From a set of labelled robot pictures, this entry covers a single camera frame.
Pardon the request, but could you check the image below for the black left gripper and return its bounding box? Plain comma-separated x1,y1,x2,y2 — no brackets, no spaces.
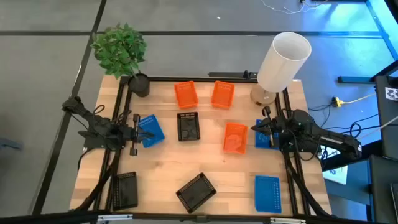
123,113,155,157

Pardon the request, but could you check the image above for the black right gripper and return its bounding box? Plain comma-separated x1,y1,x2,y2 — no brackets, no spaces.
251,105,283,147

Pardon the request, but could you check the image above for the blue plastic basket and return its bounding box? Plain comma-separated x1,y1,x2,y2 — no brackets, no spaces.
255,119,279,151
254,175,282,214
138,114,166,149

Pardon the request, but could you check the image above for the orange plastic basket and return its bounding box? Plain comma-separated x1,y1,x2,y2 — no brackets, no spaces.
174,80,199,110
223,122,249,155
211,80,236,110

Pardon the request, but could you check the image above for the black plastic basket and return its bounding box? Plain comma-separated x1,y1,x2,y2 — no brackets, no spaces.
177,111,201,142
112,171,139,212
175,172,217,214

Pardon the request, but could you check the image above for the black plant pot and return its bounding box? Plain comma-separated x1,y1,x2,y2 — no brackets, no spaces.
127,73,150,98

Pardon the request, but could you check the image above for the white shade table lamp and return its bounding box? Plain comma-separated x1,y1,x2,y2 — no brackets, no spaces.
250,31,312,106

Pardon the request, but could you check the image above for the black crossbar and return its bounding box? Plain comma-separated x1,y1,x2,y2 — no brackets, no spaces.
0,210,398,224

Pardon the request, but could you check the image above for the white paper sheet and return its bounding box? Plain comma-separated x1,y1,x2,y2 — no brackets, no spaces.
322,166,348,185

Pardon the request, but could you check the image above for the green artificial plant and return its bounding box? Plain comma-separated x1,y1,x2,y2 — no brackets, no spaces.
90,22,147,80

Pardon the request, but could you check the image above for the black furniture leg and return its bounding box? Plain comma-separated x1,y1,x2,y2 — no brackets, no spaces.
338,60,398,85

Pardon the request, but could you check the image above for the black cabinet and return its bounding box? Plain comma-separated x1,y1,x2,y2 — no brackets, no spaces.
374,75,398,161

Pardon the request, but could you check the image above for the black white marker tag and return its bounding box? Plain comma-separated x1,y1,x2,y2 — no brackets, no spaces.
384,86,398,101

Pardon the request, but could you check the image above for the black box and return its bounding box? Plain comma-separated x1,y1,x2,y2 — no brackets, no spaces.
368,154,398,224

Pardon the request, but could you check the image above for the black table clamp bracket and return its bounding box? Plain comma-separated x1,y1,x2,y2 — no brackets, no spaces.
208,70,259,80

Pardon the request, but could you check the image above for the black aluminium table frame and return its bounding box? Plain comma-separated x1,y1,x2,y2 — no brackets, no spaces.
91,74,312,217

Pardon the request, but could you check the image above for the black cable sleeve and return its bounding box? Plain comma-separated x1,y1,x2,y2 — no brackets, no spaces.
74,151,122,212
284,152,332,218

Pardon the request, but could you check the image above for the yellow power plug cable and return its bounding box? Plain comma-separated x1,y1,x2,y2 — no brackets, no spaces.
331,93,377,108

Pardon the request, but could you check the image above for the silver metal bracket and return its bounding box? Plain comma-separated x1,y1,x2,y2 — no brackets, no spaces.
269,217,307,224
97,213,134,222

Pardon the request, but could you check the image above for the white floor cable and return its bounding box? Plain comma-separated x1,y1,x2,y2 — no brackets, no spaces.
260,0,329,15

